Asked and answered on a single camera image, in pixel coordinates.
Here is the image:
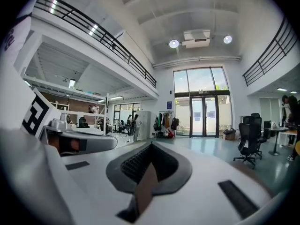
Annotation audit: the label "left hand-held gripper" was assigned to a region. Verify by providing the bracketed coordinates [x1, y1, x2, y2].
[21, 88, 118, 157]

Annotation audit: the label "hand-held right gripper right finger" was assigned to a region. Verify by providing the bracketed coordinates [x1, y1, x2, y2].
[131, 141, 275, 225]

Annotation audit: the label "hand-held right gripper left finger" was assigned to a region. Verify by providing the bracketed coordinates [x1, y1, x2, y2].
[44, 141, 154, 225]

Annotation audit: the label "white metal cabinet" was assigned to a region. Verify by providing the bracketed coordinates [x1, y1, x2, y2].
[139, 111, 152, 140]

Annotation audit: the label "coat rack with clothes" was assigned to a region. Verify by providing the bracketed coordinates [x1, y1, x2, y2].
[153, 111, 180, 139]

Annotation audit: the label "cardboard box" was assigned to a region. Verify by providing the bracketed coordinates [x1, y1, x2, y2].
[222, 128, 237, 141]

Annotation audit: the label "glass double door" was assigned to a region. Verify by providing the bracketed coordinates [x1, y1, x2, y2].
[189, 95, 218, 137]

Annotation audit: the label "round dark table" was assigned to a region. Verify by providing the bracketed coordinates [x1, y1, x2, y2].
[267, 127, 289, 156]

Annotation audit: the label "long black balcony railing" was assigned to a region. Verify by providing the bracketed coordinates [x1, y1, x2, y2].
[34, 0, 157, 89]

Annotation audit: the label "light wooden desk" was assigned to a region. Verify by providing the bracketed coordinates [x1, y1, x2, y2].
[276, 129, 300, 147]

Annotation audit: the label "white ceiling pipes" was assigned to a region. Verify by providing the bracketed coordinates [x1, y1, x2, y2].
[152, 56, 242, 69]

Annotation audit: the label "person's white printed shirt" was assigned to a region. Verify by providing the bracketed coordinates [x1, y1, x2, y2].
[3, 15, 33, 68]

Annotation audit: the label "white ceiling air conditioner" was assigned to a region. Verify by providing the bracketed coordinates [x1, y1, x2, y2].
[181, 29, 211, 49]

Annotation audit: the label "short black balcony railing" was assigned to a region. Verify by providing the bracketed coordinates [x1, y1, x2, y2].
[242, 15, 296, 87]

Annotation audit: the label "tall glass window wall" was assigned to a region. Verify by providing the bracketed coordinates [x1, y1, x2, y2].
[173, 67, 233, 137]

